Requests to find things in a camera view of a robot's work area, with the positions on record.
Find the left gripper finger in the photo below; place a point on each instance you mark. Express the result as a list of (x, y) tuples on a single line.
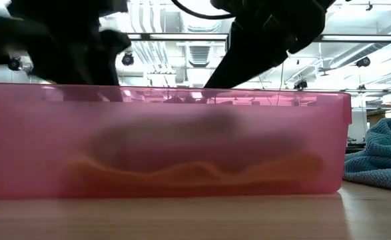
[(68, 70), (107, 66)]

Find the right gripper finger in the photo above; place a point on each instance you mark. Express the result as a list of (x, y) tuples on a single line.
[(261, 50), (230, 56)]

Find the pink translucent plastic bin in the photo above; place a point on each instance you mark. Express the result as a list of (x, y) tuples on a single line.
[(32, 140)]

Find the grey microfiber towel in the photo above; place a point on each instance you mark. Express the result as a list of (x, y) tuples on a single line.
[(198, 153)]

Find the yellow microfiber towel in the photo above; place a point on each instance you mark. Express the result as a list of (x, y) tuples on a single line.
[(195, 181)]

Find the blue microfiber towel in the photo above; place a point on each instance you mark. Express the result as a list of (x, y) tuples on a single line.
[(381, 160)]

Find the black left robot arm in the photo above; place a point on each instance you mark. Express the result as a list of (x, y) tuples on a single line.
[(65, 8)]

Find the black ceiling spotlight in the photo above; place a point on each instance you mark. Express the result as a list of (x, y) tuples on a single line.
[(127, 59), (363, 61), (14, 64), (300, 84)]

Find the white ceiling vent grille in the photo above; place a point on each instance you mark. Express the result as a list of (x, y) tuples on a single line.
[(199, 55)]

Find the white round ventilation duct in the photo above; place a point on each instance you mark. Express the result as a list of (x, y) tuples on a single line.
[(202, 26)]

